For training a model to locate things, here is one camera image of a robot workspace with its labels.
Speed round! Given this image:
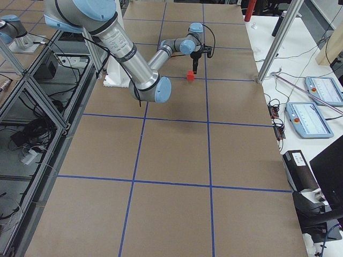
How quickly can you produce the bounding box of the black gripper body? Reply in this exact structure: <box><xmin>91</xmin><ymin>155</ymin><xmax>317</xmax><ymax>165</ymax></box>
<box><xmin>190</xmin><ymin>50</ymin><xmax>202</xmax><ymax>59</ymax></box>

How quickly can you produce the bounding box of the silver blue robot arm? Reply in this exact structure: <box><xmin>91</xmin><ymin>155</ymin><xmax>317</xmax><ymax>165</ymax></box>
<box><xmin>44</xmin><ymin>1</ymin><xmax>204</xmax><ymax>103</ymax></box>

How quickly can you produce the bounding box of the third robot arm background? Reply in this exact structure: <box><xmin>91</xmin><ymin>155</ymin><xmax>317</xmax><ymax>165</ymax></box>
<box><xmin>1</xmin><ymin>14</ymin><xmax>41</xmax><ymax>54</ymax></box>

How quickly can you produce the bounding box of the red cylinder object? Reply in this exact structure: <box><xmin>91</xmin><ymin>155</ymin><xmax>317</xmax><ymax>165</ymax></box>
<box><xmin>244</xmin><ymin>0</ymin><xmax>257</xmax><ymax>22</ymax></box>

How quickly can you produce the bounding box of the small circuit board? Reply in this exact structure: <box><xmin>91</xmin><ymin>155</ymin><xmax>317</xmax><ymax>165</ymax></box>
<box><xmin>268</xmin><ymin>105</ymin><xmax>279</xmax><ymax>119</ymax></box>

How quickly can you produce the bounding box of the near blue teach pendant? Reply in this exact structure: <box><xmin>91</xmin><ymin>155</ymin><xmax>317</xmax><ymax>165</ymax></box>
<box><xmin>286</xmin><ymin>102</ymin><xmax>334</xmax><ymax>139</ymax></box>

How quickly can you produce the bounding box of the blue teach pendant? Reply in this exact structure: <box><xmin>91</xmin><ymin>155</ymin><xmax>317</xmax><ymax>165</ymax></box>
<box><xmin>305</xmin><ymin>77</ymin><xmax>342</xmax><ymax>107</ymax></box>
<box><xmin>286</xmin><ymin>102</ymin><xmax>334</xmax><ymax>139</ymax></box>

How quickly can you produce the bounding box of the far blue teach pendant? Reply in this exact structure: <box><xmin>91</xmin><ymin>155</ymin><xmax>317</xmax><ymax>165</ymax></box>
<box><xmin>305</xmin><ymin>77</ymin><xmax>342</xmax><ymax>107</ymax></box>

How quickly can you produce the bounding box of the black cardboard box label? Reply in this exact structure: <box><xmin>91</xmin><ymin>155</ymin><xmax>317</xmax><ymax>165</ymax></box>
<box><xmin>282</xmin><ymin>150</ymin><xmax>319</xmax><ymax>192</ymax></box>

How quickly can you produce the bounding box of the black computer monitor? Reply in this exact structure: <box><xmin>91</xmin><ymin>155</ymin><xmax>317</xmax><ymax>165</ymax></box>
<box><xmin>310</xmin><ymin>136</ymin><xmax>342</xmax><ymax>209</ymax></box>

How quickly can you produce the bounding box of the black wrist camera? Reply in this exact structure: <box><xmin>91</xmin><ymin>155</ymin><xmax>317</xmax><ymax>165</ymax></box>
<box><xmin>201</xmin><ymin>44</ymin><xmax>213</xmax><ymax>58</ymax></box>

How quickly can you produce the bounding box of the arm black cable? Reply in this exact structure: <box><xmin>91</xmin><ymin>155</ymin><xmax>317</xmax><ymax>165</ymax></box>
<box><xmin>198</xmin><ymin>23</ymin><xmax>217</xmax><ymax>58</ymax></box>

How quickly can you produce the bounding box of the white central pillar mount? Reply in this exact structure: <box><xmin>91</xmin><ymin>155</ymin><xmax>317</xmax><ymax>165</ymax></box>
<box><xmin>103</xmin><ymin>56</ymin><xmax>130</xmax><ymax>88</ymax></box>

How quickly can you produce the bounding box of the aluminium frame post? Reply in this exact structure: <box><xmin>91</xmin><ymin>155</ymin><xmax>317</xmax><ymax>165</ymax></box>
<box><xmin>256</xmin><ymin>0</ymin><xmax>304</xmax><ymax>84</ymax></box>

